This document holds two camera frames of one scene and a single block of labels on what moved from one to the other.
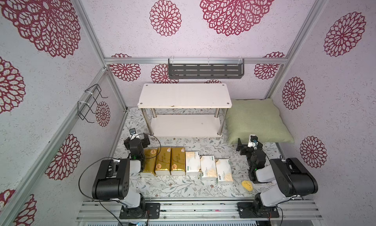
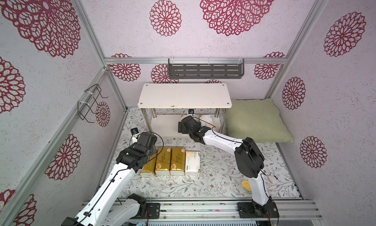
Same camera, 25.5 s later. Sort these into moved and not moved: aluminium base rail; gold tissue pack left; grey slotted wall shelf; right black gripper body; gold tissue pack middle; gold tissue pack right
Moved: right black gripper body
Not moved: aluminium base rail; grey slotted wall shelf; gold tissue pack left; gold tissue pack middle; gold tissue pack right
